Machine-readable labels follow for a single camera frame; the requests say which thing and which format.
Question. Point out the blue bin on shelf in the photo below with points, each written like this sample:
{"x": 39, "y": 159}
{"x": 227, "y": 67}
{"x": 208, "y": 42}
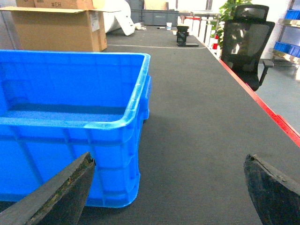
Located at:
{"x": 293, "y": 50}

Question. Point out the blue bin upper shelf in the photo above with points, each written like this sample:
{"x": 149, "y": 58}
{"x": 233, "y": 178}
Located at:
{"x": 292, "y": 14}

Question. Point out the steel shelf rack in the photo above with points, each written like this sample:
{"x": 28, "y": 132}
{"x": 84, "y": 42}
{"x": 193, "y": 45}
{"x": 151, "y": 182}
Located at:
{"x": 290, "y": 33}

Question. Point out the large blue plastic crate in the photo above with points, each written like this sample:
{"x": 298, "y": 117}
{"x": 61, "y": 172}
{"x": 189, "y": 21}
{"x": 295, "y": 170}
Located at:
{"x": 55, "y": 106}

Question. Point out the small cardboard box on top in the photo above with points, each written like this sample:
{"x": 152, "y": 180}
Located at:
{"x": 64, "y": 4}

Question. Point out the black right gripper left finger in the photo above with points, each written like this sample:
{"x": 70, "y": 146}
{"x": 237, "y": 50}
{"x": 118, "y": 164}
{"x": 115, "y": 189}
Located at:
{"x": 60, "y": 201}

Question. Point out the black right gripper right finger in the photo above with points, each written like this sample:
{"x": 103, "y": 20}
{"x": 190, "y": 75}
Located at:
{"x": 275, "y": 196}

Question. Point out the large brown cardboard box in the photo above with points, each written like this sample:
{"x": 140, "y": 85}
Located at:
{"x": 63, "y": 30}

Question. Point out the grey plastic crate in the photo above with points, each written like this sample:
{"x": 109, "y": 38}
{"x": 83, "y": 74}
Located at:
{"x": 154, "y": 17}

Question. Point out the black clamp stand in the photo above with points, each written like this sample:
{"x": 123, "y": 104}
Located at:
{"x": 182, "y": 34}

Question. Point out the black mesh office chair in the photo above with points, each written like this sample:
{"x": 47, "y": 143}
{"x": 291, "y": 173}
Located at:
{"x": 245, "y": 38}

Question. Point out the green potted plant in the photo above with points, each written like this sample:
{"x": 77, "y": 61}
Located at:
{"x": 226, "y": 13}

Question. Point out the white paper cup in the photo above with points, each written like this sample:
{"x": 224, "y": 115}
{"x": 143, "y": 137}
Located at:
{"x": 168, "y": 25}

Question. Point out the white foam roll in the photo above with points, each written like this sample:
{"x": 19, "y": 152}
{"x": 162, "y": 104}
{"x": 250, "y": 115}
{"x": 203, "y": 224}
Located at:
{"x": 119, "y": 17}

